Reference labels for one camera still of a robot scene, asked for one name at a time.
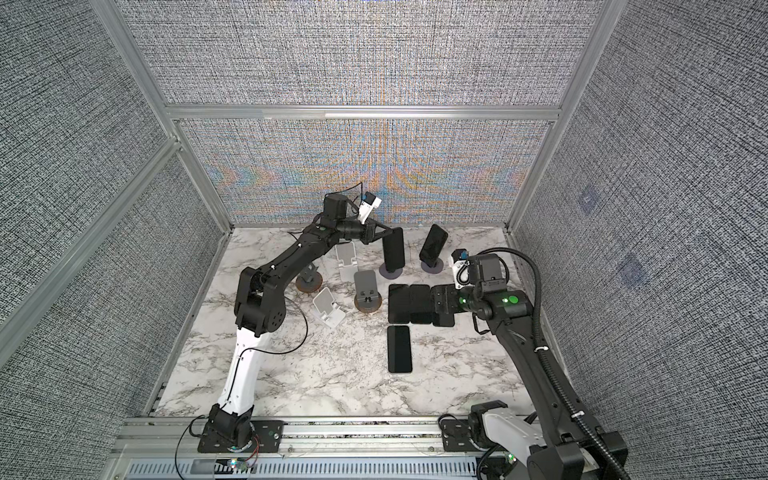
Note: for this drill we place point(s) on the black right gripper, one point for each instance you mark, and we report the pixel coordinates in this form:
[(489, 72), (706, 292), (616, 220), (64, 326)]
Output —
[(444, 293)]

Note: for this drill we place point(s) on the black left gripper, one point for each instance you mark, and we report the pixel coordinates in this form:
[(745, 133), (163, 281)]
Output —
[(369, 228)]

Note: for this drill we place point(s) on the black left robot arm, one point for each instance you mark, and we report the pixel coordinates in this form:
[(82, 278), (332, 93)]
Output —
[(260, 308)]

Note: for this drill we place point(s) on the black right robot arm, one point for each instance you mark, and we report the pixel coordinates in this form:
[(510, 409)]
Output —
[(563, 440)]

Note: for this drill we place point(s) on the white stand back centre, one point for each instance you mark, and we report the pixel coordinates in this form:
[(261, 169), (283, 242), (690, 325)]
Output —
[(347, 261)]

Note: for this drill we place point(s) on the grey round stand right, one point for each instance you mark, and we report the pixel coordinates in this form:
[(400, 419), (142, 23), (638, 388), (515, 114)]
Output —
[(433, 269)]

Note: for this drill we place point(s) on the wooden round stand centre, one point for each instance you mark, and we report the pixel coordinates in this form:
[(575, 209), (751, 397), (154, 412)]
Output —
[(367, 296)]

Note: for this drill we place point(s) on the wooden round stand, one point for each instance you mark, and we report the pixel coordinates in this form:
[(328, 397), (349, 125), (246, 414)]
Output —
[(309, 279), (367, 296)]

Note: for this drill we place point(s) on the wooden round stand left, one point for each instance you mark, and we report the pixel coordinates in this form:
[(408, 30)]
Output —
[(309, 279)]

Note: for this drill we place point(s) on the white folding stand front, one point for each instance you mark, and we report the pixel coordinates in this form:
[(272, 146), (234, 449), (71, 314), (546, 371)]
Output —
[(327, 310)]

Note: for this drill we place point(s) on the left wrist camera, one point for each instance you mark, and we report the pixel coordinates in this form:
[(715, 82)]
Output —
[(369, 202)]

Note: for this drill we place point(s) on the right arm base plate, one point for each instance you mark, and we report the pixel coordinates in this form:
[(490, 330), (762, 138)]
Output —
[(456, 435)]

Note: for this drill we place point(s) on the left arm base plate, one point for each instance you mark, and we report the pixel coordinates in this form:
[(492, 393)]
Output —
[(263, 435)]

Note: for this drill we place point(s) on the aluminium front rail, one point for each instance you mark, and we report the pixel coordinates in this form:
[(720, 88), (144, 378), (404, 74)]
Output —
[(388, 447)]

